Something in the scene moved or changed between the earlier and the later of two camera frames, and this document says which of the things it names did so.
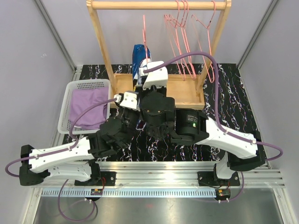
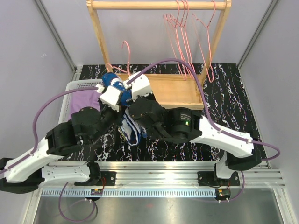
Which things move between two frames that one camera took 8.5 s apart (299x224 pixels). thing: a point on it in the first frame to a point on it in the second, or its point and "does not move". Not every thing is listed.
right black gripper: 145,92 to 150,96
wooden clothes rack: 187,90 does not move
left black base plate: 107,178 does not move
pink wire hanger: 209,40 does not move
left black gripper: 138,113 to 118,115
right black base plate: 207,178 does not move
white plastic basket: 64,125 does not move
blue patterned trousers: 141,54 to 129,129
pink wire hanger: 144,36 to 128,61
